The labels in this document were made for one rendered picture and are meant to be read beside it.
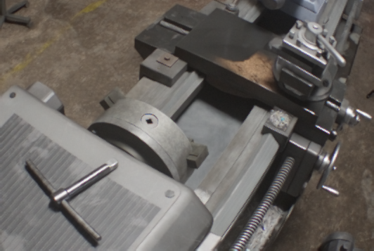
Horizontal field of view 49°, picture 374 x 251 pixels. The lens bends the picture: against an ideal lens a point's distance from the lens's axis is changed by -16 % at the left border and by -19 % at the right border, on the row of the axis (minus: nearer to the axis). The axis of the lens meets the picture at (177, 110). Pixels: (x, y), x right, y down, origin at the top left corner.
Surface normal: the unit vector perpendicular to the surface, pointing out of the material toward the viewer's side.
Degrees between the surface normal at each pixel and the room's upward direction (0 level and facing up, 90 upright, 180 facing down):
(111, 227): 0
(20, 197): 0
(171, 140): 38
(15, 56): 0
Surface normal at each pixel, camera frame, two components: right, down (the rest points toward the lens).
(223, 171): 0.09, -0.68
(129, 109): -0.15, -0.77
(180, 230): 0.66, -0.18
